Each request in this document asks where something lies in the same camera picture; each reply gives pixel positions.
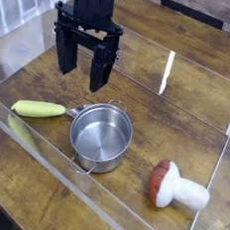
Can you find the black strip on table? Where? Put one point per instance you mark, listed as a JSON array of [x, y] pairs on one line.
[[194, 14]]

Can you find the green plush corn cob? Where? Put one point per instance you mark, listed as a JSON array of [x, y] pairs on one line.
[[37, 109]]

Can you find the clear acrylic barrier wall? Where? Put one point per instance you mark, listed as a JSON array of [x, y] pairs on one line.
[[102, 202]]

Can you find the plush red white mushroom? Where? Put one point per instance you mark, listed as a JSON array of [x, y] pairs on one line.
[[166, 185]]

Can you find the silver metal pot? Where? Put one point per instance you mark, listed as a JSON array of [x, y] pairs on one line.
[[100, 135]]

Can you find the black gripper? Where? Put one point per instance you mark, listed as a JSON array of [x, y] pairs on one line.
[[88, 23]]

